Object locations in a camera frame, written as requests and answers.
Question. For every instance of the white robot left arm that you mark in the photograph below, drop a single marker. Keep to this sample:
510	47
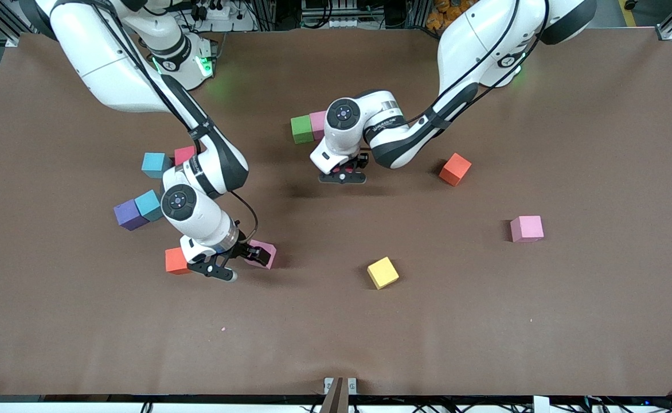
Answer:
485	40

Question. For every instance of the purple foam cube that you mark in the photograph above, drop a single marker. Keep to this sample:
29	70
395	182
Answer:
129	214

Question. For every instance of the blue foam cube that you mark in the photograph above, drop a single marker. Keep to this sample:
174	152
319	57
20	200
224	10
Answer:
156	165
149	204

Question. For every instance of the white power strip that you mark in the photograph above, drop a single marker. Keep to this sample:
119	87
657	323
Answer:
218	12

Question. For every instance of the yellow foam cube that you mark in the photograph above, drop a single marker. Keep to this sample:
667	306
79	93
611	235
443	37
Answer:
383	273

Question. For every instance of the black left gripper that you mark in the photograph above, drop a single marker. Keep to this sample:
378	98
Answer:
362	162

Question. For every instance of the orange foam cube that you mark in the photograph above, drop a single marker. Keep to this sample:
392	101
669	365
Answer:
174	261
455	169

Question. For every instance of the white electronics box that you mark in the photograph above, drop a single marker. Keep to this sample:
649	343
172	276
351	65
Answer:
336	14

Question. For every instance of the red foam cube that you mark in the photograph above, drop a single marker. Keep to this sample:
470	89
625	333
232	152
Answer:
184	154
346	170

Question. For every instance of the pink foam cube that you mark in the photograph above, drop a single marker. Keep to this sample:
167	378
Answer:
317	123
527	229
268	246

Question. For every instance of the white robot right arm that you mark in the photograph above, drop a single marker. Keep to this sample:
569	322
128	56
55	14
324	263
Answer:
106	63

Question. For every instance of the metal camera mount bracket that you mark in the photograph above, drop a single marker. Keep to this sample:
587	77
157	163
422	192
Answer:
339	396

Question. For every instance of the green foam cube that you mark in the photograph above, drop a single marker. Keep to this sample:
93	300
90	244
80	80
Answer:
301	129

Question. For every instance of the bag of oranges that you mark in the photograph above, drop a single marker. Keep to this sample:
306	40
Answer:
436	8

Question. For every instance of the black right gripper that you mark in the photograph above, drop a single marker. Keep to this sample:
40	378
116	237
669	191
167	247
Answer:
245	247

